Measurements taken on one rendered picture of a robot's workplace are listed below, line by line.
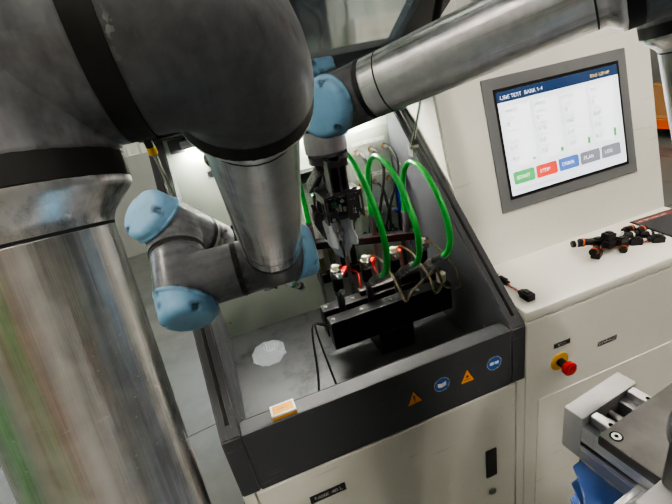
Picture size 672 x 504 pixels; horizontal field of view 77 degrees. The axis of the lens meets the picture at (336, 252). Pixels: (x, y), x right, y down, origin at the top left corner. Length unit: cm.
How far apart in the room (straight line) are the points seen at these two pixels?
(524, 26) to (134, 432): 46
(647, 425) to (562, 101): 87
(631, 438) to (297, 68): 65
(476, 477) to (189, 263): 98
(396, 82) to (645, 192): 117
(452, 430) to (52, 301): 100
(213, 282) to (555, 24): 46
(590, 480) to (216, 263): 67
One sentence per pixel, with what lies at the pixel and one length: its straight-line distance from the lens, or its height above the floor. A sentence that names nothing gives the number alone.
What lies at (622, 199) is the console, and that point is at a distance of 152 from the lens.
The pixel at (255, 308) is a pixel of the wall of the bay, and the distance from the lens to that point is 137.
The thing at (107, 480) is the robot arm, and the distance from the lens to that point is 26.
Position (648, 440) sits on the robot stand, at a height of 104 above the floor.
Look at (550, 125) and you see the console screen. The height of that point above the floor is 130.
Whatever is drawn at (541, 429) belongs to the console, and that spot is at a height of 59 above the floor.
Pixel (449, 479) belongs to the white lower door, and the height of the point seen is 56.
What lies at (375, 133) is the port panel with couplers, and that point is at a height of 134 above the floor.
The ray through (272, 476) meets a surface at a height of 82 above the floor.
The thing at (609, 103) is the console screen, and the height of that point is 131.
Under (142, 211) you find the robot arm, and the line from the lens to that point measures 62.
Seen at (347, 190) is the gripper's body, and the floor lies 136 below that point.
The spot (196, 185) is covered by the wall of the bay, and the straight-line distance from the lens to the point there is 122.
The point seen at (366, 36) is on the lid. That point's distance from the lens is 110.
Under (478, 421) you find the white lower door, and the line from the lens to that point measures 117.
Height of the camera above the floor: 158
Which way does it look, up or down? 25 degrees down
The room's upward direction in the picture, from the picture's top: 11 degrees counter-clockwise
